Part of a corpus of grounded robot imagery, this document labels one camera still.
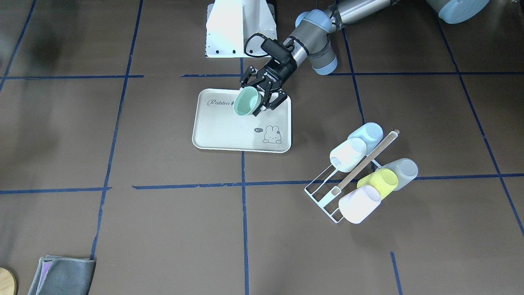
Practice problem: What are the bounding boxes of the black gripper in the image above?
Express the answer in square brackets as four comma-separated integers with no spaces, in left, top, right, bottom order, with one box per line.
[239,57,298,116]

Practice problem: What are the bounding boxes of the green cup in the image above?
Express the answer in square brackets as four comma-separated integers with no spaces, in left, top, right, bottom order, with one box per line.
[233,86,262,116]

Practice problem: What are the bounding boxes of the beige rabbit tray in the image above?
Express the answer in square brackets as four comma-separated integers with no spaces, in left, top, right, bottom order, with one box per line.
[192,89,292,153]

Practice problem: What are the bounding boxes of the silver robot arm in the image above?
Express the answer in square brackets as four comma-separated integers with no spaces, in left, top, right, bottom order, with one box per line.
[233,0,397,116]

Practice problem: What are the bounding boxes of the cream white cup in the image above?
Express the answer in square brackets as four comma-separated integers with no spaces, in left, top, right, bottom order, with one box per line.
[329,137,367,172]

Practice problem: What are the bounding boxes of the light blue cup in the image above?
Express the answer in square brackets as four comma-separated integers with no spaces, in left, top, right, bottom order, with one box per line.
[348,123,384,155]

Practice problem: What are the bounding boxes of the pink cup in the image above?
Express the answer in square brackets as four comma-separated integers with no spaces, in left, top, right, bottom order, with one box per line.
[338,185,382,224]

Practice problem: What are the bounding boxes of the yellow cup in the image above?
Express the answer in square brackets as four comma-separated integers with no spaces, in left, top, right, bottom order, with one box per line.
[356,168,399,200]

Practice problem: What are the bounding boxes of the grey cup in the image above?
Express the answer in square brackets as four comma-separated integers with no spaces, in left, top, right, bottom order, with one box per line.
[381,158,418,192]

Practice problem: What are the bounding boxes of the grey folded cloth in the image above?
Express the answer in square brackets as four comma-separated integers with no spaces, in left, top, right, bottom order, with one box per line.
[28,254,96,295]

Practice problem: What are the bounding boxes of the wooden mug tree stand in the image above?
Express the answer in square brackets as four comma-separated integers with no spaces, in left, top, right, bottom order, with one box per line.
[0,267,18,295]

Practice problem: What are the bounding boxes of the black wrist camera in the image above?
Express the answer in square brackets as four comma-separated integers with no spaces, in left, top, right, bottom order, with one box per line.
[261,39,293,64]

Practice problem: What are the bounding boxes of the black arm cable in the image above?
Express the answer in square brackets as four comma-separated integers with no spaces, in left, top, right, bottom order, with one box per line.
[244,33,271,58]

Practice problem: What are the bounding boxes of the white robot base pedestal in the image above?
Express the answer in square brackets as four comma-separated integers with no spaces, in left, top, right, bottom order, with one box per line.
[205,0,277,58]

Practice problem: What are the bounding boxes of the white wire cup rack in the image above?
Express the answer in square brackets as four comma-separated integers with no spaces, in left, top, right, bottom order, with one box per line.
[304,129,400,223]

